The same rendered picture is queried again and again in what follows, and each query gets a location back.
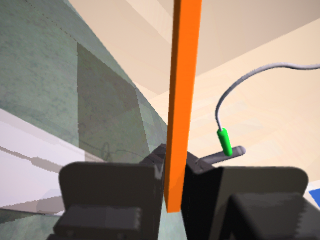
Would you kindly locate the orange handle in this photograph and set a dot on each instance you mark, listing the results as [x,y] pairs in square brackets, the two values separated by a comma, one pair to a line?
[186,23]

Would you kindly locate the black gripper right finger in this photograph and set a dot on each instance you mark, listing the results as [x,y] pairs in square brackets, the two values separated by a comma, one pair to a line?
[206,190]

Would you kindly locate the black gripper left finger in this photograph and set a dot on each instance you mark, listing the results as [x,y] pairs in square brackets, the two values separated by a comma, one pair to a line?
[119,184]

